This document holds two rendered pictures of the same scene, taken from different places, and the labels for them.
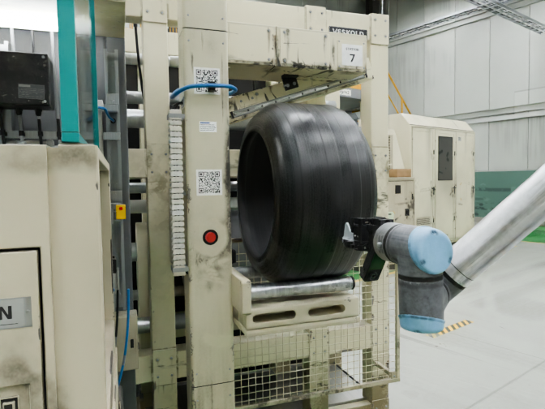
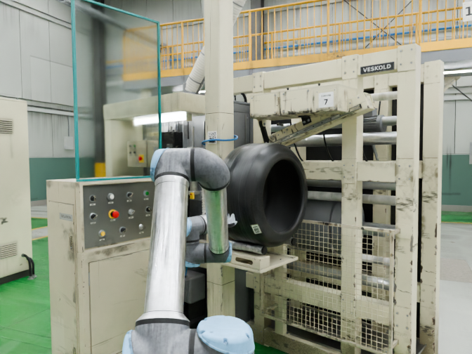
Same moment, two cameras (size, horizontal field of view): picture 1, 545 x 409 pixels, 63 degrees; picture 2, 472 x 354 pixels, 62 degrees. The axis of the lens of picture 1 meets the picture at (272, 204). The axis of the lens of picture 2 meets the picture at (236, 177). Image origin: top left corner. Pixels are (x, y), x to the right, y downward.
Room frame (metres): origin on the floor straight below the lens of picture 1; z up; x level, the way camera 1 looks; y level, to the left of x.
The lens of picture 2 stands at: (0.22, -1.94, 1.40)
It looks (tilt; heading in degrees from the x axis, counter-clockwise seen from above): 3 degrees down; 60
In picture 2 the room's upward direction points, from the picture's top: straight up
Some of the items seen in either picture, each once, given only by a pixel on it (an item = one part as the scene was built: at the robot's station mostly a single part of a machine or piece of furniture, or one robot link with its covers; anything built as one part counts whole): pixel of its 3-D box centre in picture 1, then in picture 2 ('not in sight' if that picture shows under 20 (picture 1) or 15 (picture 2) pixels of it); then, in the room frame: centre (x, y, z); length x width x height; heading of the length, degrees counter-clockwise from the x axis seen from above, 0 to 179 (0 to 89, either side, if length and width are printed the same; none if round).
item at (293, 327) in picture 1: (283, 308); (255, 258); (1.45, -0.03, 0.80); 0.37 x 0.36 x 0.02; 19
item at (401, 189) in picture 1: (379, 222); not in sight; (6.12, -1.48, 0.62); 0.91 x 0.58 x 1.25; 127
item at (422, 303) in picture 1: (422, 300); (192, 252); (0.93, -0.31, 0.96); 0.12 x 0.09 x 0.12; 151
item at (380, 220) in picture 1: (374, 235); not in sight; (1.08, -0.25, 1.08); 0.12 x 0.08 x 0.09; 19
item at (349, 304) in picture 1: (299, 308); (239, 257); (1.31, -0.08, 0.84); 0.36 x 0.09 x 0.06; 109
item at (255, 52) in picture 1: (284, 57); (300, 104); (1.77, -0.06, 1.71); 0.61 x 0.25 x 0.15; 109
